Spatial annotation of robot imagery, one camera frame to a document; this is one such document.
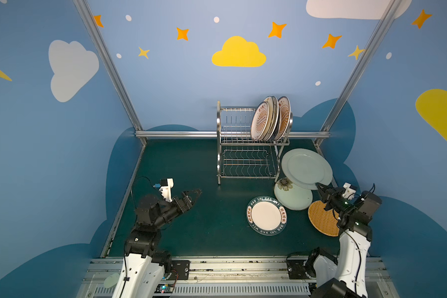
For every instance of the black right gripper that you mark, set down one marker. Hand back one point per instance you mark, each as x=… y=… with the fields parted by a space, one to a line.
x=329 y=197

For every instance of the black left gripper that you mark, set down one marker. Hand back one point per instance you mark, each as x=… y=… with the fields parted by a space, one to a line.
x=185 y=200

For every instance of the plain grey-green plate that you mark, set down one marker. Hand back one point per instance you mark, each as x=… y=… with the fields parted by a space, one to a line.
x=306 y=168

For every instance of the pale green sunflower plate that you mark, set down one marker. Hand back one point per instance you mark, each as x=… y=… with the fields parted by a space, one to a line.
x=291 y=196

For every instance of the white plate green lettered rim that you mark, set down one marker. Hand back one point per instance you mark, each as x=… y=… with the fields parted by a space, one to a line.
x=266 y=216

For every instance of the stainless steel dish rack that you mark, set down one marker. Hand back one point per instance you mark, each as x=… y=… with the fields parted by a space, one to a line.
x=238 y=155

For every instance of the white plate orange sunburst edge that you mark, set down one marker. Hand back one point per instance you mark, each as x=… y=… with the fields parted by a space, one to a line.
x=260 y=120

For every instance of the white plate floral sprigs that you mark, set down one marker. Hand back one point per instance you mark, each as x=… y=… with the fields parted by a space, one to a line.
x=273 y=113

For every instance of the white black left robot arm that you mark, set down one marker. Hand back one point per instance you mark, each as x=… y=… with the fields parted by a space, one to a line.
x=144 y=266

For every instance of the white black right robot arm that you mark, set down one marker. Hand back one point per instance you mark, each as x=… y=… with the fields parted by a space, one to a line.
x=345 y=276

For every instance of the orange woven round plate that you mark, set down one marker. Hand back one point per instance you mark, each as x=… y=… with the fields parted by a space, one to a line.
x=324 y=221

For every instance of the left green circuit board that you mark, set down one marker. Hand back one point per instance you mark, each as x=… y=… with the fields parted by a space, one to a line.
x=165 y=289

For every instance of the pale green round disc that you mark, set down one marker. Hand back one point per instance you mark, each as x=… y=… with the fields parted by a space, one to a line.
x=111 y=281

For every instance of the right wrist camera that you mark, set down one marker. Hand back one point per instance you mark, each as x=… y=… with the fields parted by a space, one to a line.
x=350 y=191

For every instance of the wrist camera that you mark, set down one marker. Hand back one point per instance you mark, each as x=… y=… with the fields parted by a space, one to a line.
x=164 y=187
x=350 y=191

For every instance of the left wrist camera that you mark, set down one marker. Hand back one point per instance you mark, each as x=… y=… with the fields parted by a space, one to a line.
x=164 y=187

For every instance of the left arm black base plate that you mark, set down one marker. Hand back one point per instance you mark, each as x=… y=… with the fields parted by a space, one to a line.
x=179 y=270

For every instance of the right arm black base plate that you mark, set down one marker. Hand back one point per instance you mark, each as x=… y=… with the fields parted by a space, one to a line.
x=300 y=269

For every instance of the aluminium frame back rail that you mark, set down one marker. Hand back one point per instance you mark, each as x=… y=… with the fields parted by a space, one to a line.
x=214 y=134

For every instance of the aluminium frame right post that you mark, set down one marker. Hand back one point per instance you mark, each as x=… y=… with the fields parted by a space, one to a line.
x=375 y=40

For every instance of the aluminium frame post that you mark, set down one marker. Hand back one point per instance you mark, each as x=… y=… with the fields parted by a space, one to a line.
x=375 y=40
x=87 y=17

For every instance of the aluminium frame left post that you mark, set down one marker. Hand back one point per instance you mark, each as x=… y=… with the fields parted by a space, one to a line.
x=87 y=17

